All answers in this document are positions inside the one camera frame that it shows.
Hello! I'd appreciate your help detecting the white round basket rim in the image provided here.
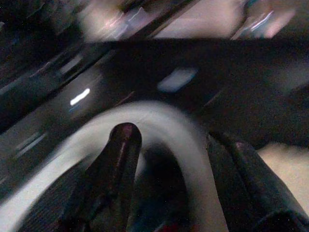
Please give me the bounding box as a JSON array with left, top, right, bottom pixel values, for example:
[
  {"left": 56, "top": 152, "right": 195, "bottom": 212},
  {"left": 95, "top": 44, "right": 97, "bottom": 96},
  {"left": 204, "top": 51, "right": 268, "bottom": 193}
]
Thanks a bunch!
[{"left": 0, "top": 101, "right": 229, "bottom": 232}]

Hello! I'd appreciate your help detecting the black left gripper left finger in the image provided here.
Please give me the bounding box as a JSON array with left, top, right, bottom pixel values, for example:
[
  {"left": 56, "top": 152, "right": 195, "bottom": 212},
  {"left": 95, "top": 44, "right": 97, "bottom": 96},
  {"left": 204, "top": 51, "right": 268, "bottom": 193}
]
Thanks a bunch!
[{"left": 57, "top": 122, "right": 143, "bottom": 232}]

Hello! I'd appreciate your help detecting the glossy black washing machine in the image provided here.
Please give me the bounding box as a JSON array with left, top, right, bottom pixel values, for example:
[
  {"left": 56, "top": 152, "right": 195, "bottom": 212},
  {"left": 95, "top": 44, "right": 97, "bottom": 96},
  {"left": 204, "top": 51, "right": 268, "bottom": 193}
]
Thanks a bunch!
[{"left": 0, "top": 38, "right": 309, "bottom": 201}]

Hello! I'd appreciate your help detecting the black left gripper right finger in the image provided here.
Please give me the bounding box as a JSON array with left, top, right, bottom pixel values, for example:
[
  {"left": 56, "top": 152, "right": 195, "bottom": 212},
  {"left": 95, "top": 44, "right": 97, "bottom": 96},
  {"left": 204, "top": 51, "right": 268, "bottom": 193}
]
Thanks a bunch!
[{"left": 207, "top": 131, "right": 309, "bottom": 232}]

